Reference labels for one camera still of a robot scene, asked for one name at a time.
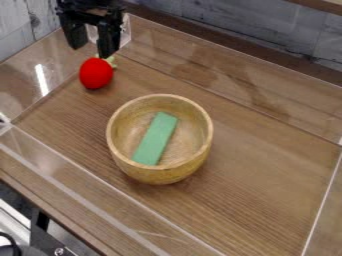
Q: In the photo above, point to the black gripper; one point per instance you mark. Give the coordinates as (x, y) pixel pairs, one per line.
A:
(104, 12)

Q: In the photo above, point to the wooden bowl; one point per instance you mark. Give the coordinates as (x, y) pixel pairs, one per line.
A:
(188, 145)

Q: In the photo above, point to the clear acrylic corner bracket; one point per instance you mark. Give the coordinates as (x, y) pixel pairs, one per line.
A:
(109, 34)

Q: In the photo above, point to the red toy strawberry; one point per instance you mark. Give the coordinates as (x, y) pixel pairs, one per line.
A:
(96, 72)

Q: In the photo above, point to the green rectangular block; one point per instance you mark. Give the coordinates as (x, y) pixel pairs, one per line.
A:
(153, 142)

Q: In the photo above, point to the black metal table leg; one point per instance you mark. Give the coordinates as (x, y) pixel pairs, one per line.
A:
(50, 239)

